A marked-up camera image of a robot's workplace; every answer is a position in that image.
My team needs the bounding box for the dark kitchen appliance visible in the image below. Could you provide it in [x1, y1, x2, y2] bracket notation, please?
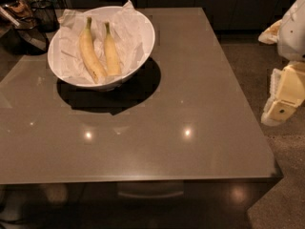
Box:
[0, 0, 49, 55]

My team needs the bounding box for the yellow banana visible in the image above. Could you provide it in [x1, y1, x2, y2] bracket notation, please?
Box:
[104, 22, 121, 76]
[79, 17, 107, 84]

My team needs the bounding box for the white crumpled paper liner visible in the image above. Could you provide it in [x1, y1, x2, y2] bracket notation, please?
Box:
[51, 2, 146, 86]

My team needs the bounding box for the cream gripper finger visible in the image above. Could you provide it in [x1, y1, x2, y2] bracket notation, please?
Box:
[261, 62, 305, 126]

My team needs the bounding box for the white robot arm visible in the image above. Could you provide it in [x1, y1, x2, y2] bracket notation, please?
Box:
[258, 0, 305, 126]

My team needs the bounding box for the white bowl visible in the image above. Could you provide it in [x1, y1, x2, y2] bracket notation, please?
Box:
[48, 2, 155, 91]

